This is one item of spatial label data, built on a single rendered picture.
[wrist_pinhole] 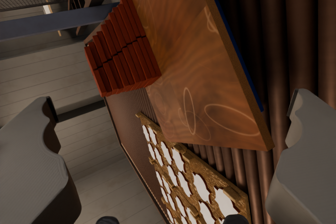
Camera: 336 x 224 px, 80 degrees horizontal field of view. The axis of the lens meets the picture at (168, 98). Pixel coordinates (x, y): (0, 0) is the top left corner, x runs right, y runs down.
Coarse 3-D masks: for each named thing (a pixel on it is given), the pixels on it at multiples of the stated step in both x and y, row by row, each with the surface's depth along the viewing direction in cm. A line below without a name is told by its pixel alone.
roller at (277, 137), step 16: (272, 0) 35; (272, 16) 36; (272, 32) 37; (272, 48) 38; (272, 64) 39; (272, 80) 40; (288, 80) 40; (272, 96) 42; (288, 96) 41; (272, 112) 43; (272, 128) 45; (288, 128) 43
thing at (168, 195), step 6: (150, 162) 164; (156, 168) 164; (156, 174) 167; (162, 180) 158; (162, 186) 167; (168, 186) 144; (162, 192) 171; (168, 192) 150; (162, 198) 175; (168, 198) 157; (174, 198) 144; (174, 204) 148; (174, 210) 157; (180, 222) 149
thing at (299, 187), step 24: (312, 96) 9; (312, 120) 8; (288, 144) 9; (312, 144) 7; (288, 168) 6; (312, 168) 6; (288, 192) 5; (312, 192) 5; (288, 216) 6; (312, 216) 5
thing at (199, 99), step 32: (160, 0) 45; (192, 0) 35; (160, 32) 50; (192, 32) 38; (224, 32) 32; (160, 64) 57; (192, 64) 42; (224, 64) 33; (160, 96) 66; (192, 96) 47; (224, 96) 36; (192, 128) 53; (224, 128) 40; (256, 128) 32
